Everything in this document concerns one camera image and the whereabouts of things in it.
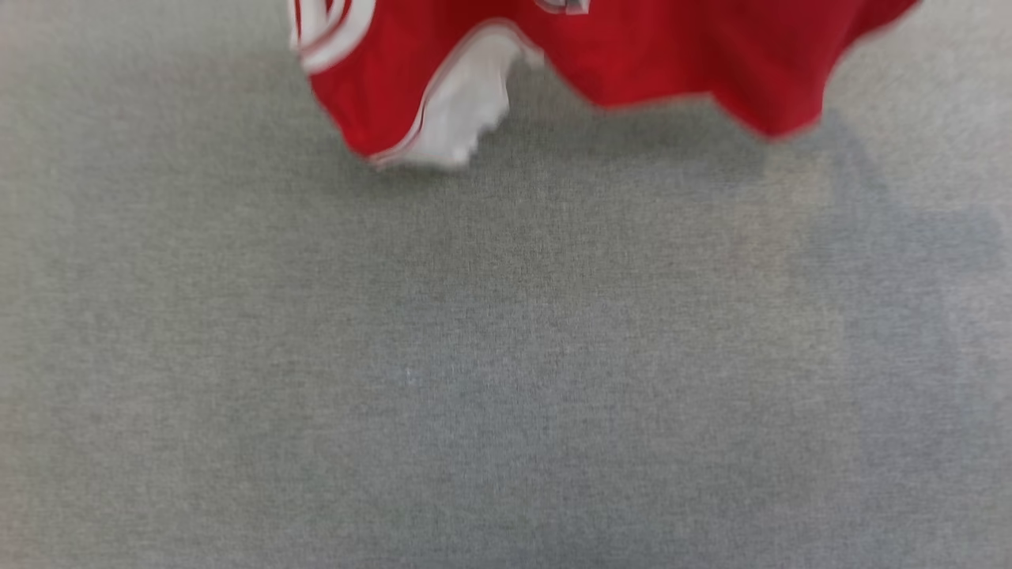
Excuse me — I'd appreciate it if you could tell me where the red basketball jersey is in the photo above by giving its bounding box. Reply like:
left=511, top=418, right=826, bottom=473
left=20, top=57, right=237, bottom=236
left=289, top=0, right=922, bottom=171

